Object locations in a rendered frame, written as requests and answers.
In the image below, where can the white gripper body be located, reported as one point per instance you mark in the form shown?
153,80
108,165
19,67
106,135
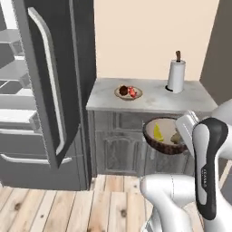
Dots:
185,128

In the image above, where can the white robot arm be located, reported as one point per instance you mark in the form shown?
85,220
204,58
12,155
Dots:
169,193

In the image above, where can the pale garlic bulb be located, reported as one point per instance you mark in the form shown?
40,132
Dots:
176,138

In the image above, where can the yellow lemon wedge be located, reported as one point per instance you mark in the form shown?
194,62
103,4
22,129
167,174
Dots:
158,134

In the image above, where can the brown bowl with pale inside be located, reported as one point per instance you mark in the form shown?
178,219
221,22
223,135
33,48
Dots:
163,148

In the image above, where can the red fish piece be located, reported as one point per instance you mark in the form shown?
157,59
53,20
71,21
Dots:
132,91

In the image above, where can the tan bowl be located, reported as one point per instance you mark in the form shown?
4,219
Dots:
123,96

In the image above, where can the dark brown steak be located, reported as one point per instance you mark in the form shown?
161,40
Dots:
123,90

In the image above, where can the dark grey fridge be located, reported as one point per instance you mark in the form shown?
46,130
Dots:
86,60

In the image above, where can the dark grey fridge door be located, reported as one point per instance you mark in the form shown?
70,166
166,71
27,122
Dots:
71,75

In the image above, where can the white fridge crisper drawer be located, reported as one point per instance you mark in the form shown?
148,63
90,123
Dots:
18,119

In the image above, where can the white fridge shelf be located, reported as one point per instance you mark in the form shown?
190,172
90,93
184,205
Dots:
13,71
18,99

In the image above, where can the grey cabinet door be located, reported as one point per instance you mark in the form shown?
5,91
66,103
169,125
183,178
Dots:
169,164
119,148

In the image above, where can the white paper towel roll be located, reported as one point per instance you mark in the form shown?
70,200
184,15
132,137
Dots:
176,75

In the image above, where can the grey wooden counter cabinet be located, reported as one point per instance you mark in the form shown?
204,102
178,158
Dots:
120,102

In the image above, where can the wooden paper towel holder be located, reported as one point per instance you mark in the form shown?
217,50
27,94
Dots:
178,55

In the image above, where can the dark grey freezer drawer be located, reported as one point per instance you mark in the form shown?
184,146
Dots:
27,176

